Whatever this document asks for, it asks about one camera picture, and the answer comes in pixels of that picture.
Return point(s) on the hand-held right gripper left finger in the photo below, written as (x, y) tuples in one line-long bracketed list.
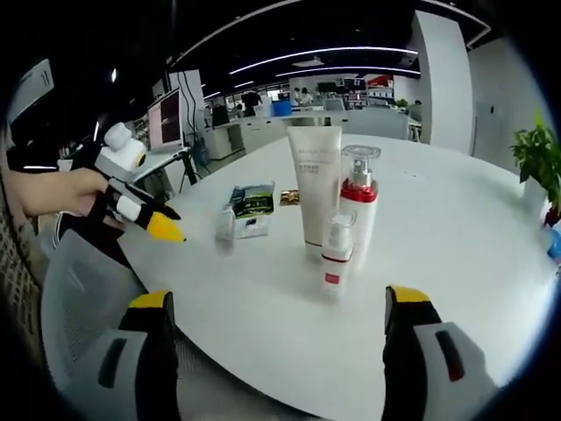
[(155, 351)]

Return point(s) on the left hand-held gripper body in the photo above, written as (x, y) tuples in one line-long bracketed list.
[(120, 158)]

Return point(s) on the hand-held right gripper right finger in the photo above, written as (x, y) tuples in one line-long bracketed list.
[(407, 351)]

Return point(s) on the small skincare pump bottle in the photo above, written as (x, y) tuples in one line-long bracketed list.
[(225, 228), (335, 272)]

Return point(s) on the silver dark-blue skincare sachet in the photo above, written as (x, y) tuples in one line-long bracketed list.
[(238, 199)]

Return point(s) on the green black skincare sachet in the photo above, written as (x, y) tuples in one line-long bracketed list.
[(259, 201)]

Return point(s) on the gold skincare sachet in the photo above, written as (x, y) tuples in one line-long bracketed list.
[(290, 197)]

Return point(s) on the red-collared skincare pump bottle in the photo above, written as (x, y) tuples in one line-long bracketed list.
[(361, 219)]

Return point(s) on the white skincare tube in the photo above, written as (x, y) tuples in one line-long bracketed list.
[(313, 184)]

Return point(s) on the person's left hand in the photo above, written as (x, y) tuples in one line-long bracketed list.
[(85, 193)]

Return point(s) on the person's black striped trousers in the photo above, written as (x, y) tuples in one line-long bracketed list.
[(101, 245)]

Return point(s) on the grey mesh office chair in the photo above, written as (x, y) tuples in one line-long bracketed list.
[(87, 280)]

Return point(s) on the ceiling air conditioner unit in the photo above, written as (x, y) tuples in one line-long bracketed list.
[(30, 92)]

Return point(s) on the white office counter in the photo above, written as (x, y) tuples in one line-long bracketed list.
[(258, 131)]

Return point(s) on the blue bin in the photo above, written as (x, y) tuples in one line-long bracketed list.
[(281, 109)]

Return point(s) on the blue box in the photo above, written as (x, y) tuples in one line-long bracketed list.
[(553, 245)]

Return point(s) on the small red pot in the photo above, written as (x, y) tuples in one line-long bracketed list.
[(551, 216)]

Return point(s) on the white plant pot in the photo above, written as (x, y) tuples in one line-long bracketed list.
[(535, 193)]

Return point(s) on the pale office chair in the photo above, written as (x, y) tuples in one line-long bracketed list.
[(377, 127)]

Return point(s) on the green potted plant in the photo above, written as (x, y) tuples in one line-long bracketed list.
[(537, 153)]

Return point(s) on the background display shelves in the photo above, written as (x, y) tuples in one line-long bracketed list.
[(372, 94)]

